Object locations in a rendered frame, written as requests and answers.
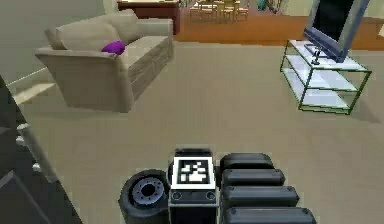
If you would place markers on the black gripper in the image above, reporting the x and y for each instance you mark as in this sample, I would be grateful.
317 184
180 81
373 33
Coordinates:
146 195

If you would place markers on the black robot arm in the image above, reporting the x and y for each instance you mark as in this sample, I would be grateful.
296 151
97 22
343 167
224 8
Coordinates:
253 193

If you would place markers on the dark grey door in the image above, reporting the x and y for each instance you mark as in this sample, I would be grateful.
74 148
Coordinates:
20 173

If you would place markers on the beige sofa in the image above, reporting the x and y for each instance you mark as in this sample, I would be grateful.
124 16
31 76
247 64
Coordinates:
100 66

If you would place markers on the purple cushion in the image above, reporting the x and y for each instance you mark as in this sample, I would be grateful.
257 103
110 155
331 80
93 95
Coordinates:
114 47

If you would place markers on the dark red wooden cabinet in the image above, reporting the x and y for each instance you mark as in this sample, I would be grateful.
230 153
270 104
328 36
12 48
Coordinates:
156 10

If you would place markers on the pale wooden dining table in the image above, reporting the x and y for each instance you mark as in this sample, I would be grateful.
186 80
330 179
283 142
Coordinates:
216 10

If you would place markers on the flat television set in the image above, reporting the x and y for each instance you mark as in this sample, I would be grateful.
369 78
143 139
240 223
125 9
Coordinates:
333 30

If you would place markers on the green frame television stand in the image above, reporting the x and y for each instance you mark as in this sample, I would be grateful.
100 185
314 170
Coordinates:
320 83

